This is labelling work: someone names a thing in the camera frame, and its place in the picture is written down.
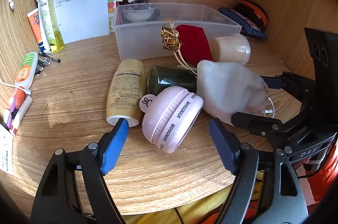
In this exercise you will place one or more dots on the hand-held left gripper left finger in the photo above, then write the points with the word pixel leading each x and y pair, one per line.
pixel 116 144

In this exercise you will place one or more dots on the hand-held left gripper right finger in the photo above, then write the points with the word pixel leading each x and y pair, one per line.
pixel 224 147

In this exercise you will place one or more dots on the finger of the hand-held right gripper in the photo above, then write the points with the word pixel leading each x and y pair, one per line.
pixel 273 82
pixel 253 122

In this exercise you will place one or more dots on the white fluffy cloth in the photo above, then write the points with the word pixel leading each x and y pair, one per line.
pixel 227 89

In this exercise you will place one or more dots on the cream lotion bottle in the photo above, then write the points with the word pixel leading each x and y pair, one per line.
pixel 125 89

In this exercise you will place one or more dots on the pink round container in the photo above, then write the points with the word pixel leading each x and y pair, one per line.
pixel 163 110

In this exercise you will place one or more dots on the dark green jar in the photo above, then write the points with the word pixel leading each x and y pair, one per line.
pixel 169 77

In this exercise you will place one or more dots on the red velvet pouch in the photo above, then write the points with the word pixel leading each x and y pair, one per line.
pixel 192 41

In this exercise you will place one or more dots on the clear plastic storage box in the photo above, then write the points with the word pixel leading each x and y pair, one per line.
pixel 137 39

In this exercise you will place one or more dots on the person's right forearm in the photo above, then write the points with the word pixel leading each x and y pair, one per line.
pixel 326 181

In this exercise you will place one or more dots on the wooden desktop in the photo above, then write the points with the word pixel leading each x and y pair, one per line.
pixel 79 113

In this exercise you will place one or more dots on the person's right hand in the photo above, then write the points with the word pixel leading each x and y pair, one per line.
pixel 306 161

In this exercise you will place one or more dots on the clear glass dish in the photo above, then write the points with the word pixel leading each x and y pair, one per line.
pixel 271 107

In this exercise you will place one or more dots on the navy blue pouch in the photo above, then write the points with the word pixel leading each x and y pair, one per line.
pixel 257 31

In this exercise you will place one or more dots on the colourful printed pouch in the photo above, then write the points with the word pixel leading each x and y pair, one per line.
pixel 247 22

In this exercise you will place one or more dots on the black orange case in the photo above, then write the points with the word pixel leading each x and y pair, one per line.
pixel 253 8

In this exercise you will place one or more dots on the orange marker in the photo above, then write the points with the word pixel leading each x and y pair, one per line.
pixel 19 98

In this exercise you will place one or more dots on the black silver pen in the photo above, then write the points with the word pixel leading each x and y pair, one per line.
pixel 50 57

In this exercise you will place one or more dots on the white paper label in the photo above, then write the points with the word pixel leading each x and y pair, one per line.
pixel 5 150

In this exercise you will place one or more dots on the green orange white tube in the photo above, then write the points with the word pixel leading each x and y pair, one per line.
pixel 26 68

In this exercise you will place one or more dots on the white bowl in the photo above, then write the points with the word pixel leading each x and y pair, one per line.
pixel 137 14

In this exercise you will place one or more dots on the colourful dot sticker sheet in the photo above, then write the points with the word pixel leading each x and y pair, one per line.
pixel 111 6

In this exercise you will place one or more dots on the yellow spray bottle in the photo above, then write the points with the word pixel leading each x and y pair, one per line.
pixel 50 18

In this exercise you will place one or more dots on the metal key bunch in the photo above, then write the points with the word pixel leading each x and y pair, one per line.
pixel 144 1

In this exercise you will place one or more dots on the orange sunscreen tube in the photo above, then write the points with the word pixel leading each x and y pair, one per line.
pixel 35 23

